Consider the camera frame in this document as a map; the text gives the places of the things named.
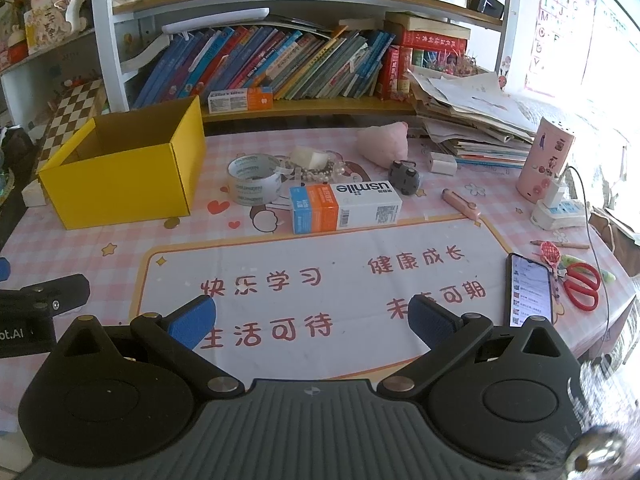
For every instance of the yellow cardboard box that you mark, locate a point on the yellow cardboard box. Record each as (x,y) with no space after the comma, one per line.
(128,167)

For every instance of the red scissors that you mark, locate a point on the red scissors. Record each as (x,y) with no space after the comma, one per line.
(581,283)

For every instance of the clear packing tape roll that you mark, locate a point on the clear packing tape roll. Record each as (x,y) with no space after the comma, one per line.
(254,179)

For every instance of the row of leaning books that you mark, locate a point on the row of leaning books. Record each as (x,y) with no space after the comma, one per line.
(296,62)

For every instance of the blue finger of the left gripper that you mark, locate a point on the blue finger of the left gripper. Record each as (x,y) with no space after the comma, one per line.
(61,294)

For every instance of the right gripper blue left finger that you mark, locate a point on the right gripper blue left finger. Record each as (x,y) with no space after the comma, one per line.
(171,340)

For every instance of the red dictionary books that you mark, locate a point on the red dictionary books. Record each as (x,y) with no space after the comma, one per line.
(425,43)

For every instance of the pink cylindrical container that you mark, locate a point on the pink cylindrical container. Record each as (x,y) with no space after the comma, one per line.
(545,161)

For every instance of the usmile box on shelf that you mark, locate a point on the usmile box on shelf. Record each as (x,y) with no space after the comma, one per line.
(240,100)

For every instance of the wooden chessboard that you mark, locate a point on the wooden chessboard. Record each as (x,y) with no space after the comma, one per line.
(75,109)

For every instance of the pink plush toy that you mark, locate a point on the pink plush toy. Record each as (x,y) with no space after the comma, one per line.
(384,144)

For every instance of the ceramic lucky cat figurine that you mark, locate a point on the ceramic lucky cat figurine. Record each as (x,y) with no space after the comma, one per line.
(50,22)

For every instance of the pink utility knife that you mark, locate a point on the pink utility knife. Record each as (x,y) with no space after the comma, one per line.
(460,204)

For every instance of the grey toy car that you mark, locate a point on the grey toy car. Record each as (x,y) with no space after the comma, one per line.
(404,177)

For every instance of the stack of papers and books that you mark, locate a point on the stack of papers and books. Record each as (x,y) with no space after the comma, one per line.
(474,120)

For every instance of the usmile toothpaste box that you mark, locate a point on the usmile toothpaste box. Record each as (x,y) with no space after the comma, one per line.
(319,208)

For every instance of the white desk lamp bar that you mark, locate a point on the white desk lamp bar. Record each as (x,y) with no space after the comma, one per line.
(214,20)

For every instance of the pearl ribbon hair accessory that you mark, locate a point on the pearl ribbon hair accessory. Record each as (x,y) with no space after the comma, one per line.
(334,171)

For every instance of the wooden bookshelf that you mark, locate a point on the wooden bookshelf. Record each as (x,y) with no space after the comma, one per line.
(148,16)

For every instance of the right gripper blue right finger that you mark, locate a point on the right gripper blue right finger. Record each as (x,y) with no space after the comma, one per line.
(450,338)

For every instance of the white power adapter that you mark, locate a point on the white power adapter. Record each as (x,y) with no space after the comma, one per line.
(440,163)

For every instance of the red strawberry keychain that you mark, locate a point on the red strawberry keychain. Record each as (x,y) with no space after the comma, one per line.
(550,255)

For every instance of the black smartphone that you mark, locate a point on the black smartphone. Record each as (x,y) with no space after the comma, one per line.
(528,290)

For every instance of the white charger with cable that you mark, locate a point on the white charger with cable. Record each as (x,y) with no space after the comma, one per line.
(555,196)

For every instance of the white power strip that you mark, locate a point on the white power strip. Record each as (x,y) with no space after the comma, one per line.
(565,215)

